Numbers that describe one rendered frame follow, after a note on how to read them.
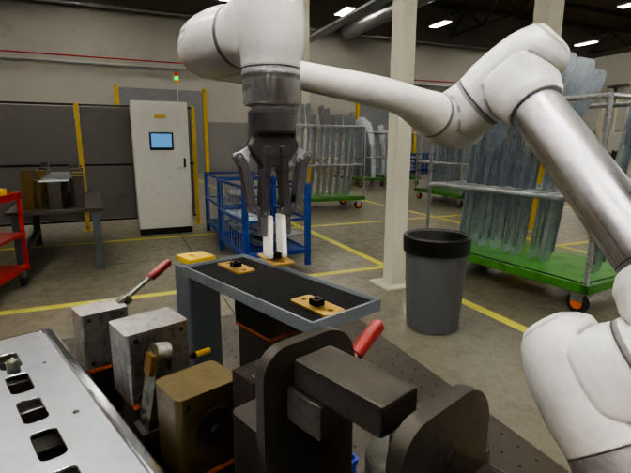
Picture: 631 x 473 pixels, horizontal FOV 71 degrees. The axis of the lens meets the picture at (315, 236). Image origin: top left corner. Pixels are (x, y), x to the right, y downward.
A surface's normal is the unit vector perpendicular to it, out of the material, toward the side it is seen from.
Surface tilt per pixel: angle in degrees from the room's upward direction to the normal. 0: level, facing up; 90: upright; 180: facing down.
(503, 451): 0
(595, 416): 66
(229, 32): 96
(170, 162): 90
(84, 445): 0
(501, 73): 77
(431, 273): 93
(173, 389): 0
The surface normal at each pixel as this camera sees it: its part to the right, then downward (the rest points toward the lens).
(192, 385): 0.00, -0.98
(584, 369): -0.71, -0.27
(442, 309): 0.07, 0.26
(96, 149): 0.40, 0.18
